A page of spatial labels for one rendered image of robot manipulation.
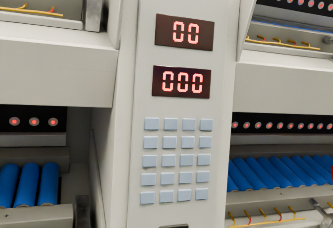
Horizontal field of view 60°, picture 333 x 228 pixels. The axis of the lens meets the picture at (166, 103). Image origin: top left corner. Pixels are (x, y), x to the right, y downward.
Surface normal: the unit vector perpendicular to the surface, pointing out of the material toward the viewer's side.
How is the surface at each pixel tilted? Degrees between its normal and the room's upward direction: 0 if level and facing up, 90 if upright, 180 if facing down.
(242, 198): 21
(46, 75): 111
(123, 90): 90
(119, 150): 90
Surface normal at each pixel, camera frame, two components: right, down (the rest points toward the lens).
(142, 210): 0.32, 0.07
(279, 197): 0.18, -0.90
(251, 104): 0.29, 0.43
